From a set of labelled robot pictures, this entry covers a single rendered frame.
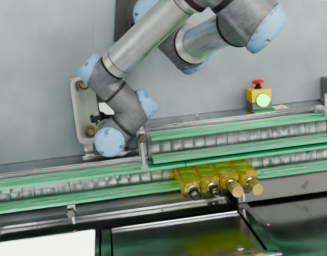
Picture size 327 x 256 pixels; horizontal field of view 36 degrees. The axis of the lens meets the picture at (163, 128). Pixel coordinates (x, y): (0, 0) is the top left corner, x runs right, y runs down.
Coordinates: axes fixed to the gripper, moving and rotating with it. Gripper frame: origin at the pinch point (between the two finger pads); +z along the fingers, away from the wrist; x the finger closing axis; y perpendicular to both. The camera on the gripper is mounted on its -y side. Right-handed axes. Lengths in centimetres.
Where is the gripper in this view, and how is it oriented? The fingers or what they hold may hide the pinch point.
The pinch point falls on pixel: (106, 111)
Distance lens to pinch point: 161.5
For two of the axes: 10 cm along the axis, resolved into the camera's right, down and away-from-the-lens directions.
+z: -1.2, -2.1, 9.7
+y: 1.1, 9.7, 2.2
